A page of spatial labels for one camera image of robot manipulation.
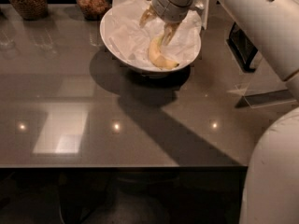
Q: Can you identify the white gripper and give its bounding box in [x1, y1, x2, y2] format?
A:
[139, 0, 189, 46]

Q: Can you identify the yellow banana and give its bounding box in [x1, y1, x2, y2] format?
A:
[148, 36, 178, 70]

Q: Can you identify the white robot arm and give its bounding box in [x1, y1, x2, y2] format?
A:
[139, 0, 299, 224]

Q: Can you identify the white bowl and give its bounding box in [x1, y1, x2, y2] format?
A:
[99, 5, 202, 79]

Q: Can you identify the white paper liner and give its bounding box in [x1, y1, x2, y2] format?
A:
[104, 0, 203, 69]

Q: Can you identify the white upright card stand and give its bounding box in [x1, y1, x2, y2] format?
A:
[192, 0, 209, 30]

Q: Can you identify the middle glass cereal jar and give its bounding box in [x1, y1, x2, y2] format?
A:
[76, 0, 110, 21]

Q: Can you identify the clear acrylic sign stand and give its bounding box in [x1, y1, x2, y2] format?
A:
[226, 51, 297, 109]

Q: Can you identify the left glass cereal jar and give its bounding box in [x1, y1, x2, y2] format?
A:
[8, 0, 48, 21]

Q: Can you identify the black wire napkin holder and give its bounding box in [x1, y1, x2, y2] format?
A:
[227, 23, 258, 73]

